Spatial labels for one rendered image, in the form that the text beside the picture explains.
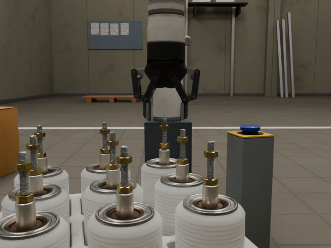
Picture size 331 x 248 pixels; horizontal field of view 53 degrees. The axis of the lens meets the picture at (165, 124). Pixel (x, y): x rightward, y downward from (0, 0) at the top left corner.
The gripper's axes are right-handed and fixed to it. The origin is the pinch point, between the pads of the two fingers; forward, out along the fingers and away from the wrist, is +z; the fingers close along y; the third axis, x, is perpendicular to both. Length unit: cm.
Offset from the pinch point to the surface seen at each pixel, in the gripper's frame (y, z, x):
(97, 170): -11.8, 9.9, -7.8
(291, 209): 36, 35, 43
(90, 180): -12.6, 11.4, -9.5
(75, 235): -11.5, 17.2, -19.5
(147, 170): -3.1, 10.6, -3.6
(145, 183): -3.4, 13.3, -3.7
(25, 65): -376, -31, 600
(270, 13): 156, -171, 843
